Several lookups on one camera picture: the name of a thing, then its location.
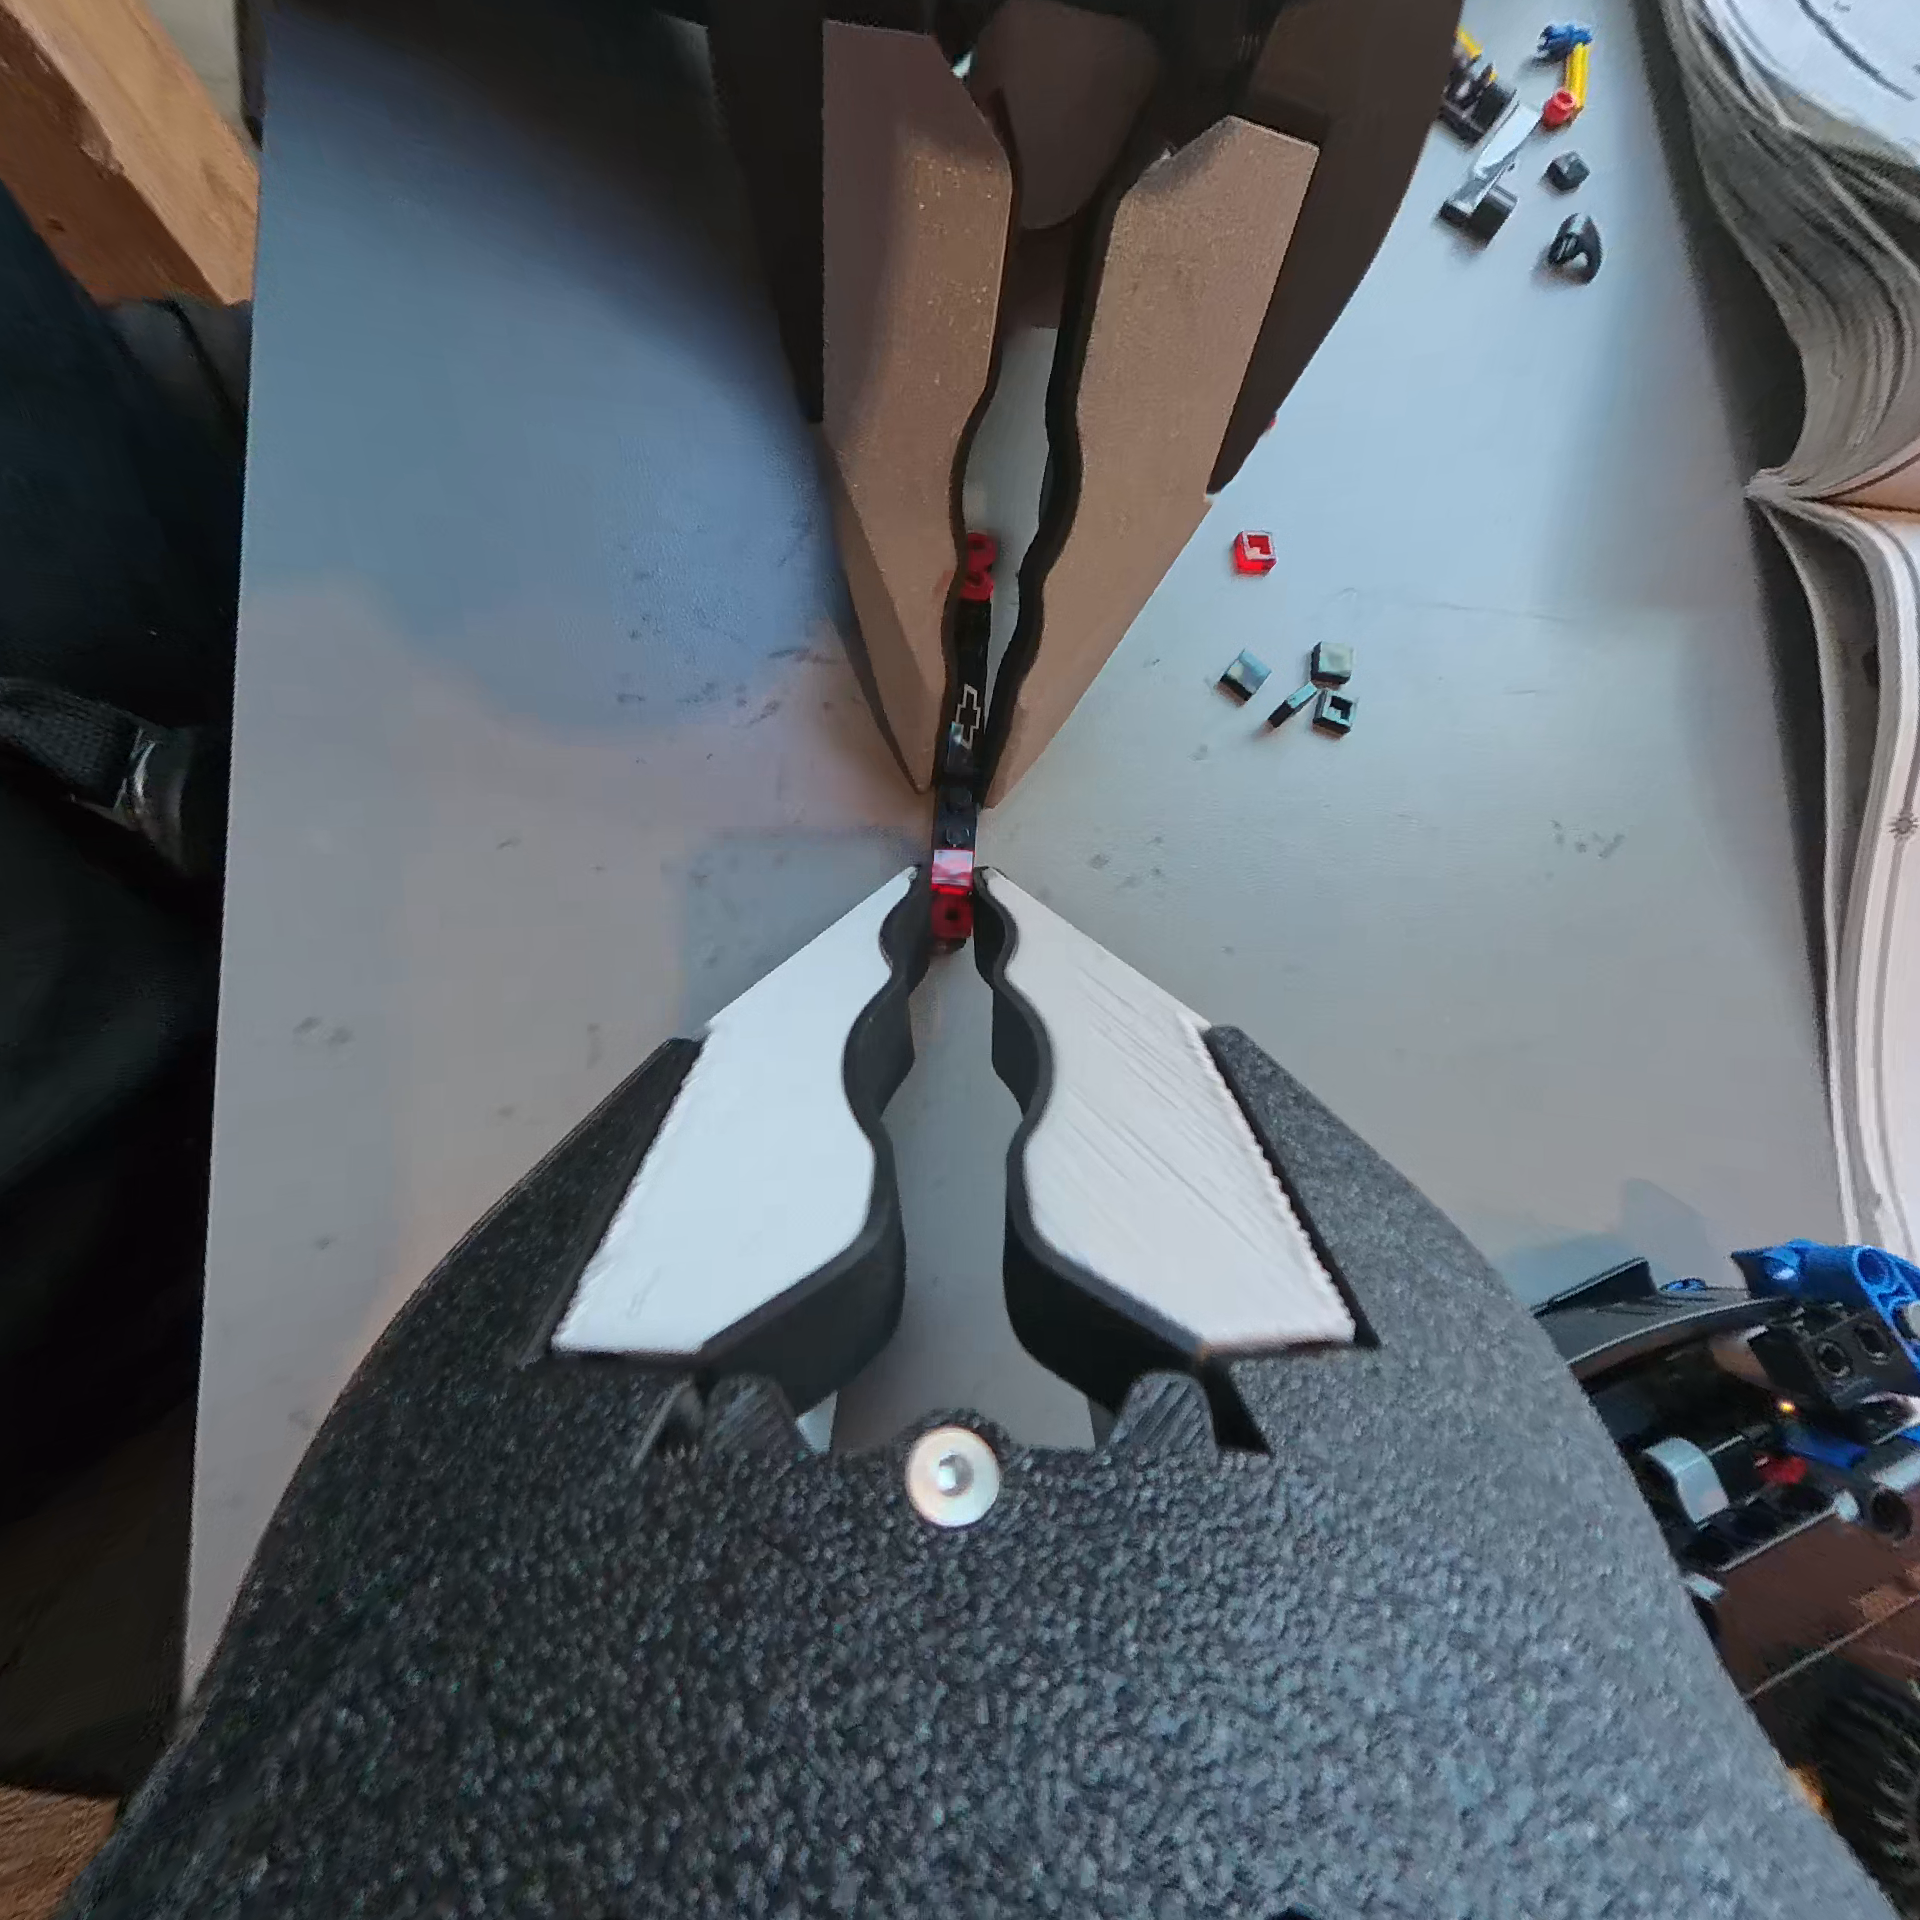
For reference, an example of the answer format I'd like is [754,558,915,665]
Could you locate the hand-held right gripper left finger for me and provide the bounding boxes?
[553,866,937,1411]

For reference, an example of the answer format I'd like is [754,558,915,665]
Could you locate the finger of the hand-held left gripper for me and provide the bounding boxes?
[981,116,1322,804]
[822,18,1017,794]

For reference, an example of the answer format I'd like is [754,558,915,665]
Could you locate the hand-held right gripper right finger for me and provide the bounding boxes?
[970,869,1357,1417]

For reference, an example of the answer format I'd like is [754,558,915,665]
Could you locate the black brick strip red studs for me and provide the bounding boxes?
[926,527,1002,957]

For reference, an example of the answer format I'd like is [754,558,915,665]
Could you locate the scattered loose toy brick parts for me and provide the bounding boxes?
[1439,17,1606,287]

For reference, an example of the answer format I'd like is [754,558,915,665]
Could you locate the open instruction booklet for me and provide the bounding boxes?
[1649,0,1920,1262]

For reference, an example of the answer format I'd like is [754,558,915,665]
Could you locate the blue red toy brick car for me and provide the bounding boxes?
[1530,1238,1920,1920]

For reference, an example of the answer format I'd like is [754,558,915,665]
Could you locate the person's black clothed legs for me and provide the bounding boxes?
[0,181,258,1803]

